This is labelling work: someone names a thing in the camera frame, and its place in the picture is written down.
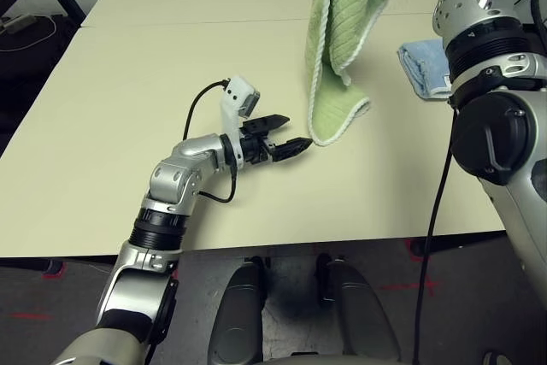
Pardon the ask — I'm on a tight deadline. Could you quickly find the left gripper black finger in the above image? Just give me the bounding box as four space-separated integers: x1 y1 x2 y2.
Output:
249 114 292 132
269 137 315 164

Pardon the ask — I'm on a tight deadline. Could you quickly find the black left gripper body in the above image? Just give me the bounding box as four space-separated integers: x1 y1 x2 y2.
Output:
237 121 279 166

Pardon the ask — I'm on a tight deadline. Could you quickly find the green towel with white trim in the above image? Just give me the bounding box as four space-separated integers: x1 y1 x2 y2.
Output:
304 0 395 147

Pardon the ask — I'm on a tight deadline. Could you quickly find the folded light blue towel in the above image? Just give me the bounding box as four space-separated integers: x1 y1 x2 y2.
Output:
397 38 455 102

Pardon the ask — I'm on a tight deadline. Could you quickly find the grey left robot leg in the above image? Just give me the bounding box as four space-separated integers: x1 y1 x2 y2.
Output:
208 256 268 365

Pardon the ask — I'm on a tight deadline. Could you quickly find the grey robot leg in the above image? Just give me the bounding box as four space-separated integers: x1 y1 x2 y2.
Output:
208 256 268 365
315 253 403 365

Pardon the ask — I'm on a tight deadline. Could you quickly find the red floor tape cross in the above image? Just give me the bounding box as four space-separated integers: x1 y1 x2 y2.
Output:
379 238 441 297

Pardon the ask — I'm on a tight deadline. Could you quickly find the grey right robot leg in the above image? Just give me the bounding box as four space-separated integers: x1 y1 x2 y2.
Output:
315 253 403 365

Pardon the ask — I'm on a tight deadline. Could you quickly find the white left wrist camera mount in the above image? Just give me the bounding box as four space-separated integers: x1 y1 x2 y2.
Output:
220 76 262 169

